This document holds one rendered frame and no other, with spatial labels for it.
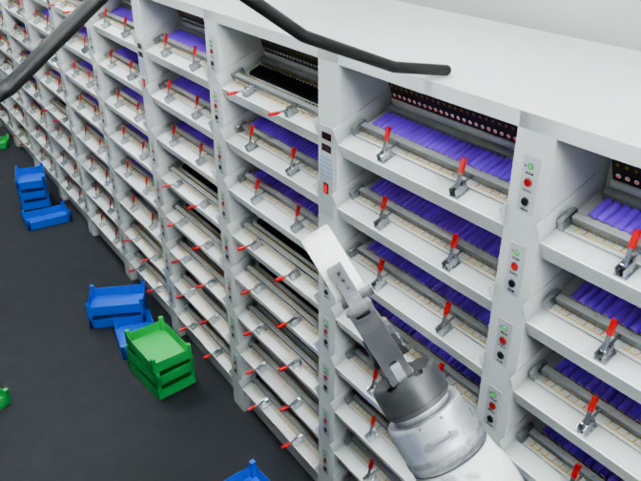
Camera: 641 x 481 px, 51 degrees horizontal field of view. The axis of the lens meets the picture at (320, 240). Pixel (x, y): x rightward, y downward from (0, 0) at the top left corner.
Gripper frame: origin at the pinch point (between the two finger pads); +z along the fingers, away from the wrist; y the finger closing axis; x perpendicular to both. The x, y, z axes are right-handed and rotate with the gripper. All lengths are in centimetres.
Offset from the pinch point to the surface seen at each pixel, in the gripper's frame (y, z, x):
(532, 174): -65, -12, -42
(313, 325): -170, -28, 21
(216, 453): -216, -59, 90
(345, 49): -65, 29, -23
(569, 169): -65, -15, -49
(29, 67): -32, 45, 25
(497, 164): -89, -8, -43
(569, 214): -67, -23, -45
